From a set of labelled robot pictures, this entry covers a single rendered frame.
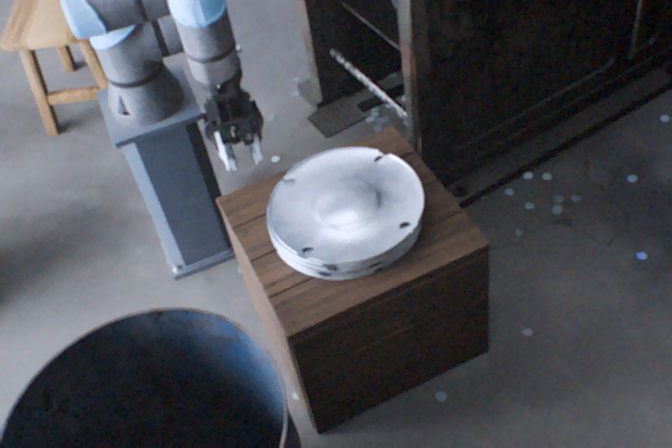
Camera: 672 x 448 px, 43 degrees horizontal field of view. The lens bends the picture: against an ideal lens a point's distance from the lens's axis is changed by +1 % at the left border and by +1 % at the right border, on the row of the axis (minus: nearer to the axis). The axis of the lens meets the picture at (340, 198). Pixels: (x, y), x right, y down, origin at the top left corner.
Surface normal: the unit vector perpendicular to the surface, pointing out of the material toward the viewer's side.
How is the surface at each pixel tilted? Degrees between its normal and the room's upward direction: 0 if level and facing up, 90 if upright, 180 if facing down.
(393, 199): 0
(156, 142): 90
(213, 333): 88
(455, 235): 0
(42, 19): 0
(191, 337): 88
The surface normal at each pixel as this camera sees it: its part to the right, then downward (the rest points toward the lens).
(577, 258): -0.12, -0.68
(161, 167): 0.36, 0.65
